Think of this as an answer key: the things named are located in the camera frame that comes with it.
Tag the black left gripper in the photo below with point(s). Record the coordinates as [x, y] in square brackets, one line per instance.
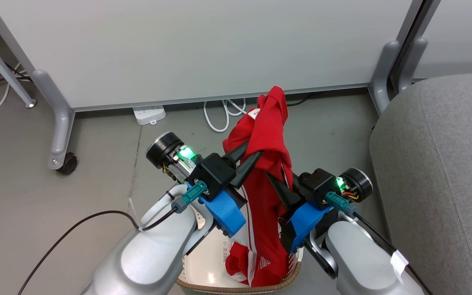
[215, 172]

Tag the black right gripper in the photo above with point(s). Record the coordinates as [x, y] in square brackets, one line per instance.
[318, 184]

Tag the red white sports garment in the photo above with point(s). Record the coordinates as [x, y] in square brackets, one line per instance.
[266, 135]

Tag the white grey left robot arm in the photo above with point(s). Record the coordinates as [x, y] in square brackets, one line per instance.
[154, 254]

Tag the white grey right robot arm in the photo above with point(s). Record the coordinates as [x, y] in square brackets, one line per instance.
[355, 256]

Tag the white power strip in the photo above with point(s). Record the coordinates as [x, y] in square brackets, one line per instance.
[149, 114]

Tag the large white partition panel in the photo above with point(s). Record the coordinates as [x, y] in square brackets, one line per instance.
[199, 45]

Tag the grey partition foot with caster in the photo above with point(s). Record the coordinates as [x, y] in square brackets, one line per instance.
[62, 123]

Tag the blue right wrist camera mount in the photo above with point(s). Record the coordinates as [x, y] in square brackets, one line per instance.
[301, 225]

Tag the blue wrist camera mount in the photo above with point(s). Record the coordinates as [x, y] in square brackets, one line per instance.
[223, 213]
[301, 225]

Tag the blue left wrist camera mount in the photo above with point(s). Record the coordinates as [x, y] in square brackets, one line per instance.
[223, 213]

